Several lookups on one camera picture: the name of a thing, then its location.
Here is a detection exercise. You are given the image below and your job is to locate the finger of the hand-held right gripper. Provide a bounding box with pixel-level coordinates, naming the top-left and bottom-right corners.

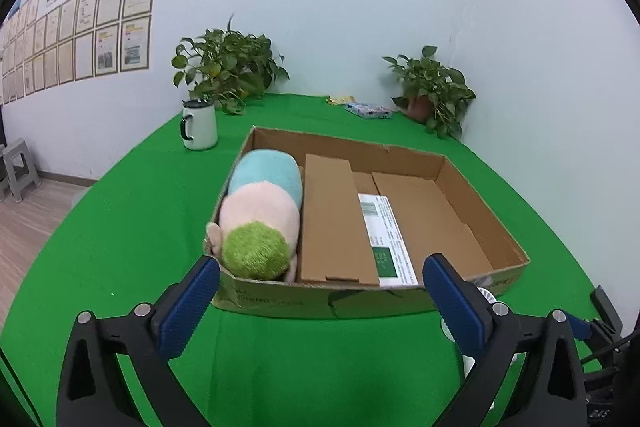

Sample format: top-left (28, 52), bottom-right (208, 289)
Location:
top-left (569, 314), bottom-right (626, 358)

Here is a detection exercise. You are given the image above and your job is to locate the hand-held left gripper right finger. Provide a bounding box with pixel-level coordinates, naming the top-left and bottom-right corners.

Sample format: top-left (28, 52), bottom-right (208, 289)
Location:
top-left (422, 253), bottom-right (587, 427)

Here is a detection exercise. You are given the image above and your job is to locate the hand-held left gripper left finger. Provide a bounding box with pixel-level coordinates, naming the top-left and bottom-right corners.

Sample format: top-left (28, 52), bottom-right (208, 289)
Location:
top-left (56, 254), bottom-right (222, 427)

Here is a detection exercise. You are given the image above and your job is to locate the white handheld fan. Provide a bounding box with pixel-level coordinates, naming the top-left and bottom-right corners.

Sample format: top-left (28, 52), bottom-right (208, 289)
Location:
top-left (440, 286), bottom-right (518, 408)

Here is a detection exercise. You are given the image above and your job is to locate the long white medicine box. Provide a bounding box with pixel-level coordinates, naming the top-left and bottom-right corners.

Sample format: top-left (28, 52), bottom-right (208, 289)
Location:
top-left (357, 193), bottom-right (420, 288)

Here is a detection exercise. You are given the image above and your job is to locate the pastel plush toy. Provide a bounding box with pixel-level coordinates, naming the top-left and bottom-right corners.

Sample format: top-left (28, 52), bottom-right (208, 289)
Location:
top-left (205, 149), bottom-right (304, 283)

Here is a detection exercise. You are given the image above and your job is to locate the cardboard tray box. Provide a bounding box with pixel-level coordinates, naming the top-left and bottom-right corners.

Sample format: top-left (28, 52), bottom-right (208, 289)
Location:
top-left (202, 125), bottom-right (531, 320)

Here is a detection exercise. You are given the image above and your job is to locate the long brown cardboard box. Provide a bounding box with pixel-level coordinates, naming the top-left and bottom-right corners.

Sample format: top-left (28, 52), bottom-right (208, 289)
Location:
top-left (296, 153), bottom-right (381, 286)

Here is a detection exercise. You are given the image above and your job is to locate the white mug with black lid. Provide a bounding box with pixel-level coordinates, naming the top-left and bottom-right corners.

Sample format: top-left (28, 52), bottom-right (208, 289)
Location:
top-left (180, 98), bottom-right (219, 151)

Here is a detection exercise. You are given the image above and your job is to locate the patterned tissue packet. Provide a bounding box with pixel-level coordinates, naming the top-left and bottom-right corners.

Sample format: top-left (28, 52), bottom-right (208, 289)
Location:
top-left (345, 102), bottom-right (395, 120)

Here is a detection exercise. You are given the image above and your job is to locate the small potted green plant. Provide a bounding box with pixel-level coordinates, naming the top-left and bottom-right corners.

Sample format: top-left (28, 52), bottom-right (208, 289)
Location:
top-left (382, 45), bottom-right (477, 140)

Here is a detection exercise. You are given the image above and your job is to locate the grey plastic stool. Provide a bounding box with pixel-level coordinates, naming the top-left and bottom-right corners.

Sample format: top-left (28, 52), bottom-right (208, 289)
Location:
top-left (0, 138), bottom-right (42, 202)

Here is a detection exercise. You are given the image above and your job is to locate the large potted green plant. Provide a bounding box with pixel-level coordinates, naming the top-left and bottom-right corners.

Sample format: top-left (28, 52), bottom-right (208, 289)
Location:
top-left (171, 13), bottom-right (291, 115)

